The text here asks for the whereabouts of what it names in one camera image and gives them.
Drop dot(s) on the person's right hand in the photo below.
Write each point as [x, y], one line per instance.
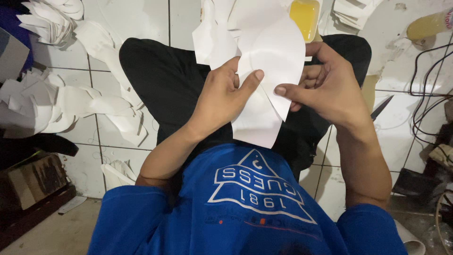
[332, 92]

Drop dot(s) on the person's left hand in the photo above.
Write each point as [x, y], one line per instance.
[217, 95]

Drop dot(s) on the broad white paper cutout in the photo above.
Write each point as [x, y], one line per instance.
[256, 127]

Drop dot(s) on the pointed white paper cutout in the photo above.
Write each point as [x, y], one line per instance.
[276, 56]

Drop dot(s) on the narrow white paper cutout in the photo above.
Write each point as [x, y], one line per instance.
[216, 46]

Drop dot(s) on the dark scissors blade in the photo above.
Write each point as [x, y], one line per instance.
[381, 108]

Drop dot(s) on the black trousers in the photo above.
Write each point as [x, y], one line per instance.
[166, 78]

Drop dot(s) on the large stained white sheet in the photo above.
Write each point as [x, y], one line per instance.
[393, 56]

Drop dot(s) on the yellow glue tray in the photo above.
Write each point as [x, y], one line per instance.
[304, 16]

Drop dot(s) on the flat stack of white cutouts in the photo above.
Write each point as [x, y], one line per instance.
[354, 12]

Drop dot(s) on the loose white paper sheets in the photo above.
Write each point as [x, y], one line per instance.
[258, 14]

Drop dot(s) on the yellow plastic bottle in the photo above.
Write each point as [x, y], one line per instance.
[426, 26]

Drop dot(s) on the blue printed shirt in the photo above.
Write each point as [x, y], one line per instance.
[240, 209]

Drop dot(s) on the long row of white cutouts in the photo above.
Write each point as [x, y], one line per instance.
[102, 53]

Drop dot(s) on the dark clutter heap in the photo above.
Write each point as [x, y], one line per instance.
[431, 166]

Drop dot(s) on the small bunch of white cutouts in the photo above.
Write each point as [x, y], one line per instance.
[118, 173]

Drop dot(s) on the beige material roll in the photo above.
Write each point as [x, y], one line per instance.
[410, 240]

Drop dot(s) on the large heap of white cutouts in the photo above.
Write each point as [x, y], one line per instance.
[46, 102]

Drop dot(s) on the white paper scrap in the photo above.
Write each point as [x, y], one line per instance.
[72, 204]

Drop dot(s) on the fanned stack of white cutouts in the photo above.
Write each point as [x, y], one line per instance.
[49, 21]

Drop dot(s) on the brown cardboard box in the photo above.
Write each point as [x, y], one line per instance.
[37, 179]

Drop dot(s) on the grey board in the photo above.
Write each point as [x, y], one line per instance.
[12, 53]

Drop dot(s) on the dark blue cloth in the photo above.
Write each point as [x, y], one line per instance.
[12, 24]

